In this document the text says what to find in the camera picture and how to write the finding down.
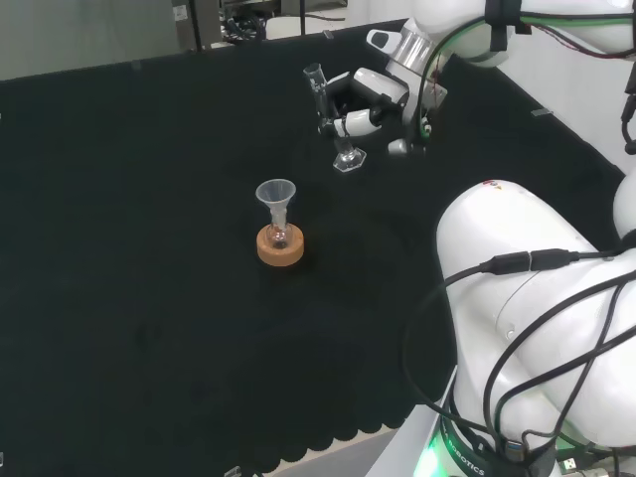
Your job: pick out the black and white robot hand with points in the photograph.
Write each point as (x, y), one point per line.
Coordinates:
(377, 84)

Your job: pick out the small round-bottom glass flask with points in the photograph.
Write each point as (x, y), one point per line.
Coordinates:
(278, 238)

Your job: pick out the clear plastic funnel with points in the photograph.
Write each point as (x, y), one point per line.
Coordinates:
(275, 194)

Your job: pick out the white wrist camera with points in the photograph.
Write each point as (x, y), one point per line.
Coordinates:
(382, 41)

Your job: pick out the clear glass graduated cylinder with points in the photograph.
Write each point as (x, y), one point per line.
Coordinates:
(318, 94)

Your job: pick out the black scalloped bench cloth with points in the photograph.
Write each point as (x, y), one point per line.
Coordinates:
(149, 248)

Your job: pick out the grey cabinet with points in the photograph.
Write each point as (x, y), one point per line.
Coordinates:
(196, 22)

